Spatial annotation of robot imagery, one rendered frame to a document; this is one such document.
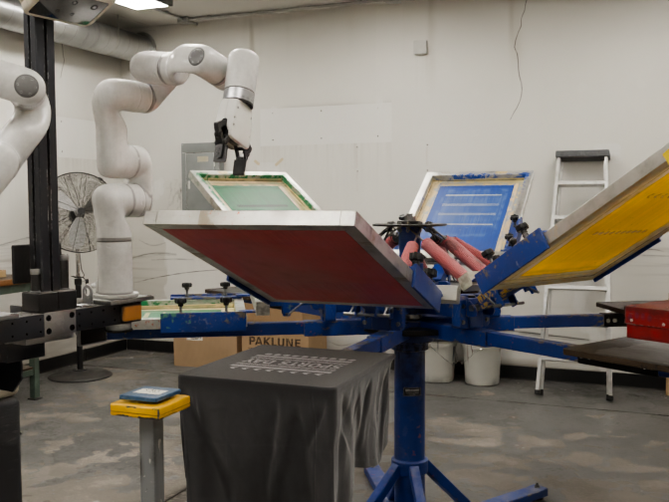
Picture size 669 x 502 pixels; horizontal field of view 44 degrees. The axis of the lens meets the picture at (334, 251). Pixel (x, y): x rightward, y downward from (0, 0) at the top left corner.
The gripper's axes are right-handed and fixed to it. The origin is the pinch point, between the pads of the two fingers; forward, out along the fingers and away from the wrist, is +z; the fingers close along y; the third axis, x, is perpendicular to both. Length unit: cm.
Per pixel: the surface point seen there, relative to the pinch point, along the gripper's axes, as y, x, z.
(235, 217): -10.8, -2.9, 9.7
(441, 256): -129, 18, -9
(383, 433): -71, 20, 57
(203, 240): -23.1, -18.8, 12.4
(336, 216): -10.9, 24.0, 9.7
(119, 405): 5, -17, 58
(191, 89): -425, -304, -232
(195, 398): -28, -18, 54
